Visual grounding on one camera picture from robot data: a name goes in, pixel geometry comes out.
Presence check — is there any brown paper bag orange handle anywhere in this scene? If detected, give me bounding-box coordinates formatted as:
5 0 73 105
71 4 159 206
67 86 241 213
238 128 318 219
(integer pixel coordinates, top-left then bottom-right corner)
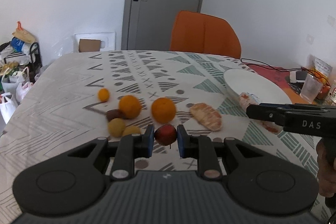
12 21 36 44

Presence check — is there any red plum fruit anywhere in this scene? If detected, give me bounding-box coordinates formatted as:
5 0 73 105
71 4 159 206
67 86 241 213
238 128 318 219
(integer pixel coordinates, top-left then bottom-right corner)
154 124 177 146

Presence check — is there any white foam board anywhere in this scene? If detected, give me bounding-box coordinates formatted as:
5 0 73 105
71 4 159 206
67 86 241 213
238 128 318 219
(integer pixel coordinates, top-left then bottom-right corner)
75 32 116 52

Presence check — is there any peeled pomelo segment small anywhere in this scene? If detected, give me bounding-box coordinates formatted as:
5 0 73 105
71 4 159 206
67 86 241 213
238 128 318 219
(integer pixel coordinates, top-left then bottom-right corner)
239 92 282 135

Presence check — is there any cardboard box by wall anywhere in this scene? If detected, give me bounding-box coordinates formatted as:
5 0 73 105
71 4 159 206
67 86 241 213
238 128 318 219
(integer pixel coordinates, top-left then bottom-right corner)
79 39 101 52

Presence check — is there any white paper shopping bag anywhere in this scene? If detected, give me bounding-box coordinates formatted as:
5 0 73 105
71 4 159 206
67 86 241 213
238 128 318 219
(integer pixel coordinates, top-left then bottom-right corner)
0 93 18 124

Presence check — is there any white charger adapter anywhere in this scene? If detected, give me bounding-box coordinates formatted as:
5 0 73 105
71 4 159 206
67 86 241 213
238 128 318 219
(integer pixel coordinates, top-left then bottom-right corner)
289 71 307 84

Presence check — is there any red orange cartoon mat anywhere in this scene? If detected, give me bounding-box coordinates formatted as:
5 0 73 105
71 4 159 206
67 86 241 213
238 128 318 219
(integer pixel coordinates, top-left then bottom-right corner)
245 61 307 103

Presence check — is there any peeled pomelo segment large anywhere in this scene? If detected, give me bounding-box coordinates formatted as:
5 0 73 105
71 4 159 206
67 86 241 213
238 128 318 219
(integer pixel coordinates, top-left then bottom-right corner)
190 103 222 131

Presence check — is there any large orange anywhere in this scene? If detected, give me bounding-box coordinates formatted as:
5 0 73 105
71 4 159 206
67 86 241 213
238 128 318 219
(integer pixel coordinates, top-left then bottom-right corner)
118 95 142 119
151 97 177 124

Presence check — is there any small orange kumquat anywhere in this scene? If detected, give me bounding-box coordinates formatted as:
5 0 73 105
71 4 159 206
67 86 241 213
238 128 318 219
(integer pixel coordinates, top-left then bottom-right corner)
97 88 110 102

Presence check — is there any black metal shelf rack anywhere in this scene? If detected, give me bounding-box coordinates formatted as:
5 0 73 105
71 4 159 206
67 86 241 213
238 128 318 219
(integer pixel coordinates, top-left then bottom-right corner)
1 42 42 83

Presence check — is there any person's right hand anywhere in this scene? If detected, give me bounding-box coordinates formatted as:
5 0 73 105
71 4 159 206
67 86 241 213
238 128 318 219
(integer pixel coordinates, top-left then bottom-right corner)
316 139 336 198

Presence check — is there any yellow-green round fruit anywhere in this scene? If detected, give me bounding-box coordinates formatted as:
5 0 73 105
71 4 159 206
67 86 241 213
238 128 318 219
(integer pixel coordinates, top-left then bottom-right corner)
108 118 126 138
122 126 141 136

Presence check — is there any orange chair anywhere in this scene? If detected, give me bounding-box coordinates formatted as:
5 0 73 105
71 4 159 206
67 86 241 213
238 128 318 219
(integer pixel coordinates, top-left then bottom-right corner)
170 11 242 59

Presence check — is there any blue white package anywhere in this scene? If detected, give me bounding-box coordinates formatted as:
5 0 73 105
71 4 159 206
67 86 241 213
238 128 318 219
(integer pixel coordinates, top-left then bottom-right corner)
10 37 30 55

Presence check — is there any patterned white tablecloth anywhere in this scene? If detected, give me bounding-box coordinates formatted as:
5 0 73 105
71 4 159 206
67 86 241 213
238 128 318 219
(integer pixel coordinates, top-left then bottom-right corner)
1 51 318 223

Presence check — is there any black cable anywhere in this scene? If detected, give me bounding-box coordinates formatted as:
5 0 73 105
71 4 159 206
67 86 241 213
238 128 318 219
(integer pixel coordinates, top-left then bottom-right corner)
240 57 316 75

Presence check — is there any white round plate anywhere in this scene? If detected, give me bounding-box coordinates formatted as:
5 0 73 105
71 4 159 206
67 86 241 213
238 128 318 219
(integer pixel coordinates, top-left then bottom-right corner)
223 69 291 104

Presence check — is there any white red plastic bag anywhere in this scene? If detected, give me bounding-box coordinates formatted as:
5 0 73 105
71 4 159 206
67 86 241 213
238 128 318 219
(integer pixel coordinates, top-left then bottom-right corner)
15 82 34 104

